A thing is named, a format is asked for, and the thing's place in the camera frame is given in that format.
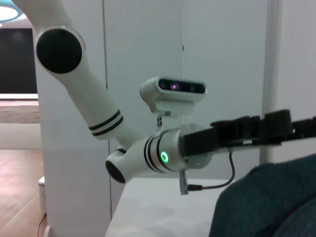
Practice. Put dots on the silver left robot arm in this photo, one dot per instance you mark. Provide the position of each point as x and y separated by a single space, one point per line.
81 84

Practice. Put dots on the blue round ceiling light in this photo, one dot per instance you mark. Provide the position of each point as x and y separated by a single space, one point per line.
7 11

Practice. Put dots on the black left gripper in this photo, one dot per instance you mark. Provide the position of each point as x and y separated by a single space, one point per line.
200 143

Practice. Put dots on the black window pane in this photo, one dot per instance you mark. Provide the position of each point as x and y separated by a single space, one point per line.
16 59

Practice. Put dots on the white cylindrical floor bin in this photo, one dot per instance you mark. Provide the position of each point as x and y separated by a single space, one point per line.
42 195

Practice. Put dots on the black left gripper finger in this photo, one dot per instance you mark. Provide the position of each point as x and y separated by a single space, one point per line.
277 123

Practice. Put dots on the dark teal fabric lunch bag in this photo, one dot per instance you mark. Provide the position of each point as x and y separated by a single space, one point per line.
271 197

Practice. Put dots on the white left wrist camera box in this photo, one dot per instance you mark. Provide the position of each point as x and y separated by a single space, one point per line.
172 96

